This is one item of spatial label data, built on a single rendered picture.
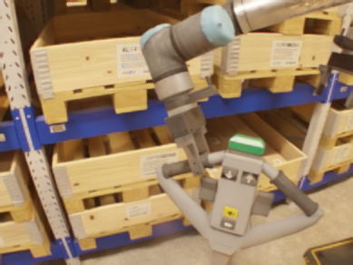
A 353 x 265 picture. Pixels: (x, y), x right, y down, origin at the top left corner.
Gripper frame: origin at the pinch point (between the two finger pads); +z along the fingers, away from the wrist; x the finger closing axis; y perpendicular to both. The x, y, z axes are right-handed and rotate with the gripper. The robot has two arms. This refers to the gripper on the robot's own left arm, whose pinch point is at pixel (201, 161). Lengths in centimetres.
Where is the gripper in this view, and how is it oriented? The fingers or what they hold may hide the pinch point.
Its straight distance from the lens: 67.6
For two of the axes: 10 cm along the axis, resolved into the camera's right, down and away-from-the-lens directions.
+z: 3.4, 9.4, 0.8
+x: -3.7, 2.1, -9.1
